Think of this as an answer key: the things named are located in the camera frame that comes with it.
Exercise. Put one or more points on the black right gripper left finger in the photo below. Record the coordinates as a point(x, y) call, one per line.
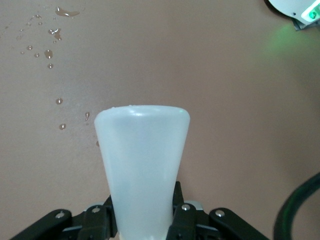
point(95, 222)

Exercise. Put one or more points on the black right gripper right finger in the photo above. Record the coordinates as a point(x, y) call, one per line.
point(185, 222)

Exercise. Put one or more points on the translucent sauce bottle orange cap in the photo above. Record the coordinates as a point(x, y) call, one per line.
point(142, 162)

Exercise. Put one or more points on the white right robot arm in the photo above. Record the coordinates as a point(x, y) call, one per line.
point(287, 7)

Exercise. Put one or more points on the brown table mat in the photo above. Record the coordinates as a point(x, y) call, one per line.
point(200, 75)

